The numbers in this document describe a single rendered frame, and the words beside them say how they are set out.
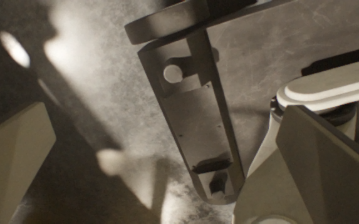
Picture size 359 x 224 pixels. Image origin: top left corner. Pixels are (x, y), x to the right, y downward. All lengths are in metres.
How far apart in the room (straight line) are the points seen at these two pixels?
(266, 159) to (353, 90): 0.18
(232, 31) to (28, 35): 0.63
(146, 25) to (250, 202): 0.35
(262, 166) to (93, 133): 0.67
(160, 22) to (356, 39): 0.41
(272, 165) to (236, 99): 0.23
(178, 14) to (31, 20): 0.51
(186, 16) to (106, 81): 0.39
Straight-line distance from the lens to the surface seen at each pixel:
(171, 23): 0.43
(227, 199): 0.69
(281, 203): 0.24
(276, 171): 0.31
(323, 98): 0.39
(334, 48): 0.55
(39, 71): 0.85
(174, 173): 0.90
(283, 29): 0.49
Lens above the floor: 0.62
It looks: 61 degrees down
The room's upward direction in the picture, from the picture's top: 171 degrees counter-clockwise
